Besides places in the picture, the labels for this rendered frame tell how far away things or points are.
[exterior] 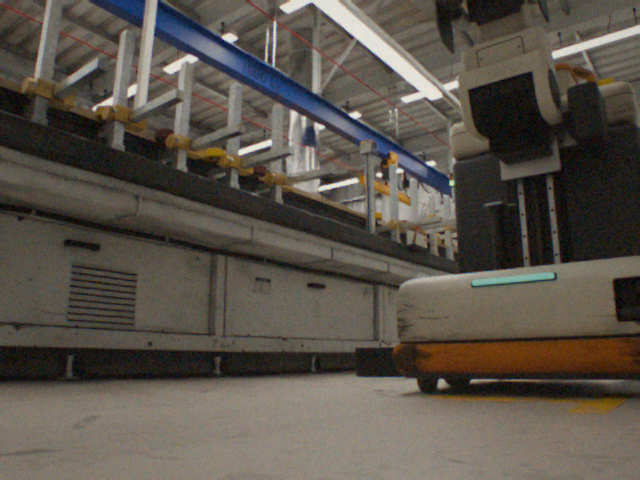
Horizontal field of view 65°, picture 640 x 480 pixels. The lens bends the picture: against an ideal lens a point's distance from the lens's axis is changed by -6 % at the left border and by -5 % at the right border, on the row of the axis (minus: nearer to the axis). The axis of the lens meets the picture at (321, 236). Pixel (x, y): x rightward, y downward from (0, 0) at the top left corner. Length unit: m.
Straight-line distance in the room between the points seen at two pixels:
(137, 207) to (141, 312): 0.43
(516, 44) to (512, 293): 0.64
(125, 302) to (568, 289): 1.42
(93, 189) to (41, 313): 0.43
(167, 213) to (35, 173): 0.45
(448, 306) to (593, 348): 0.32
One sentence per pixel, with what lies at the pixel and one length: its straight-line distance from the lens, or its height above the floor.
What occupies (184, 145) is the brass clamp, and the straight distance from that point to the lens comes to 1.88.
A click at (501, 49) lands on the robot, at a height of 0.85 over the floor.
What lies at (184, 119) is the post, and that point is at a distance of 1.92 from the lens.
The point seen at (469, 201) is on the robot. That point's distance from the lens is 1.63.
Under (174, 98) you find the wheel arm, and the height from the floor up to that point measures 0.81.
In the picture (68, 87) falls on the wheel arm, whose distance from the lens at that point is 1.59.
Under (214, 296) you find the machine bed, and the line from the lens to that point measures 2.18.
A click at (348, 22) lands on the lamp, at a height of 2.30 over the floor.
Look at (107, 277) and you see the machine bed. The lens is 1.92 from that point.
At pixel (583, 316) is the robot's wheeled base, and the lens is 1.15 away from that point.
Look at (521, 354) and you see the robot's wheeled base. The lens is 1.18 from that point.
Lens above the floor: 0.10
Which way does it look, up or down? 13 degrees up
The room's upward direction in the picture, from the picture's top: straight up
